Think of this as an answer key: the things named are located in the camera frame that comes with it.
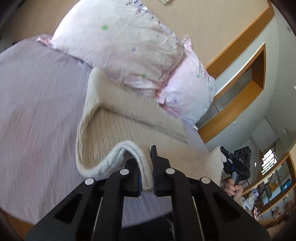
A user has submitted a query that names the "beige cable-knit sweater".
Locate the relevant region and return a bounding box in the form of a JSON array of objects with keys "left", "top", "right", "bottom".
[{"left": 76, "top": 68, "right": 224, "bottom": 191}]

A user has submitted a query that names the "person's right hand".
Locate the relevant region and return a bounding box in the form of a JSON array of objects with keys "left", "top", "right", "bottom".
[{"left": 223, "top": 178, "right": 243, "bottom": 202}]

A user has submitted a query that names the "wooden display shelf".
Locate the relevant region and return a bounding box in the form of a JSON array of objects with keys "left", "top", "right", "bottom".
[{"left": 243, "top": 153, "right": 295, "bottom": 216}]

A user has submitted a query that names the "rear pink tree-print pillow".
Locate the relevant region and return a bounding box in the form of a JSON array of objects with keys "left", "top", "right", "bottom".
[{"left": 156, "top": 36, "right": 216, "bottom": 129}]

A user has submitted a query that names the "lavender bed sheet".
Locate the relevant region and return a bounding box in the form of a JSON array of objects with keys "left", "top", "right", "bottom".
[{"left": 0, "top": 38, "right": 210, "bottom": 229}]

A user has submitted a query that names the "front pink floral pillow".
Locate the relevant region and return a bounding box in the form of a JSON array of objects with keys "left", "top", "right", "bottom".
[{"left": 38, "top": 1, "right": 184, "bottom": 98}]

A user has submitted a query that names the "window with wooden frame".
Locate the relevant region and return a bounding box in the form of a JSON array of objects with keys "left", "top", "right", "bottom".
[{"left": 261, "top": 143, "right": 278, "bottom": 175}]

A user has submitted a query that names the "wooden wall shelf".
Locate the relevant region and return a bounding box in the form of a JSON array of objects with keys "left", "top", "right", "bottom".
[{"left": 199, "top": 1, "right": 279, "bottom": 149}]

